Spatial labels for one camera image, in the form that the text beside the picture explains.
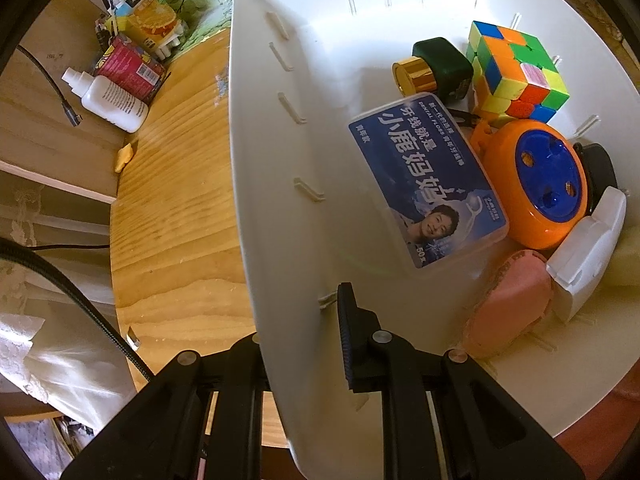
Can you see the orange round toy blue lid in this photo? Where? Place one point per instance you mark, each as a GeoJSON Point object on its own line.
{"type": "Point", "coordinates": [515, 200]}

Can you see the wooden desk hutch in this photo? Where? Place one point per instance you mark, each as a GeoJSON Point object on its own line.
{"type": "Point", "coordinates": [45, 150]}

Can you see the pink shell shaped case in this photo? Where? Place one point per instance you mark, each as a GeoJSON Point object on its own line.
{"type": "Point", "coordinates": [505, 300]}

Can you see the dark green square bottle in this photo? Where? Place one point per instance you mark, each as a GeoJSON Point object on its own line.
{"type": "Point", "coordinates": [445, 62]}

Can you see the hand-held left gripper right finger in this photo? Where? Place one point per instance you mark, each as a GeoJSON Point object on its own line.
{"type": "Point", "coordinates": [352, 340]}

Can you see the small yellow scrap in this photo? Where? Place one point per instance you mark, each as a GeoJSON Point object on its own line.
{"type": "Point", "coordinates": [124, 157]}

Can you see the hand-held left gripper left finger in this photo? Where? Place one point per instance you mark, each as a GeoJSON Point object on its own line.
{"type": "Point", "coordinates": [240, 360]}

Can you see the black round object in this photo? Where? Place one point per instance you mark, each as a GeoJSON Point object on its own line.
{"type": "Point", "coordinates": [600, 170]}

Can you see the blue label floss box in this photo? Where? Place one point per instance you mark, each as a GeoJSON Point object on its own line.
{"type": "Point", "coordinates": [425, 175]}

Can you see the white spray bottle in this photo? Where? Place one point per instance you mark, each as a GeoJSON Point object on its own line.
{"type": "Point", "coordinates": [112, 102]}

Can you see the white plastic storage tray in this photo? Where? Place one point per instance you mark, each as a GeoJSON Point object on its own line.
{"type": "Point", "coordinates": [325, 85]}

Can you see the white plastic case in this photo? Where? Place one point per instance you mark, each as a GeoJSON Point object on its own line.
{"type": "Point", "coordinates": [590, 250]}

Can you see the black gooseneck tube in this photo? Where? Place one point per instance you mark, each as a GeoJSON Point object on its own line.
{"type": "Point", "coordinates": [75, 300]}

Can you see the colourful puzzle cube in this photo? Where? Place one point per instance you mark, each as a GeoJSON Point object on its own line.
{"type": "Point", "coordinates": [510, 65]}

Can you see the orange juice carton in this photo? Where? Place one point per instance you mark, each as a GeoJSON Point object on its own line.
{"type": "Point", "coordinates": [150, 15]}

